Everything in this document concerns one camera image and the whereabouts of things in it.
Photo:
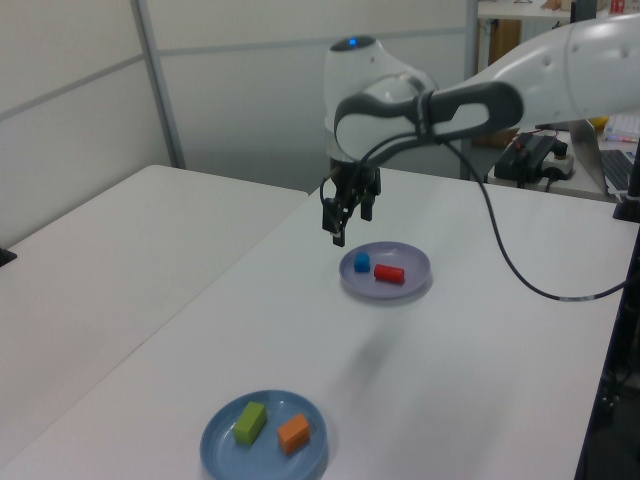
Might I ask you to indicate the black electronic box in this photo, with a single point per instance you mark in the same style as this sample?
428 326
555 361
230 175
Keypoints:
525 152

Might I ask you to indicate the silver laptop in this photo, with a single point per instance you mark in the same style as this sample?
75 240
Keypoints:
615 167

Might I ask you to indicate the grey partition post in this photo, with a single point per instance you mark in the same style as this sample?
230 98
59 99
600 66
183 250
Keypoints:
471 40

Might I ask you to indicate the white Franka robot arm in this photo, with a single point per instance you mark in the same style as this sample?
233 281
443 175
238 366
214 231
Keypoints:
360 85

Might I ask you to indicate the red cylinder block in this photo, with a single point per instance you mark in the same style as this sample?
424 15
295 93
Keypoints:
389 273

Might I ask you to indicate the blue plate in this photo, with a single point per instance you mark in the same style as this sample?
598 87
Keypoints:
220 450

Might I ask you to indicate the black clamp base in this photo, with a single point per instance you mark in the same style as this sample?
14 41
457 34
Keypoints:
7 256

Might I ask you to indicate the brown cardboard box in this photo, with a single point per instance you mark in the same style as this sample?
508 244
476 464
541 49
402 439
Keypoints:
504 42

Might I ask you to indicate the black stand frame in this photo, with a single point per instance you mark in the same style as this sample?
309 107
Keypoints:
600 450

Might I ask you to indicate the green rectangular block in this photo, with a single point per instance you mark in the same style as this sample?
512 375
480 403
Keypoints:
250 424

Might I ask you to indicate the orange rectangular block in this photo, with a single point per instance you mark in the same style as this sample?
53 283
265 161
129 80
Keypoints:
294 433

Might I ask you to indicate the purple plate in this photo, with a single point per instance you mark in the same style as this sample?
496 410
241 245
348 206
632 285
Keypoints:
400 252

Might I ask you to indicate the black stand pole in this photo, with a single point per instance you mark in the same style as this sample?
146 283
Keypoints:
629 207

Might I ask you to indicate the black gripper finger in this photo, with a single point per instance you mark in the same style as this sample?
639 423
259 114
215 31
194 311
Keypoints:
332 215
367 207

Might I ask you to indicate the small blue block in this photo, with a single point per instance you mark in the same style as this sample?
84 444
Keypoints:
361 263

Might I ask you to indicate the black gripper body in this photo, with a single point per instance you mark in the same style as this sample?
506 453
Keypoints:
367 180

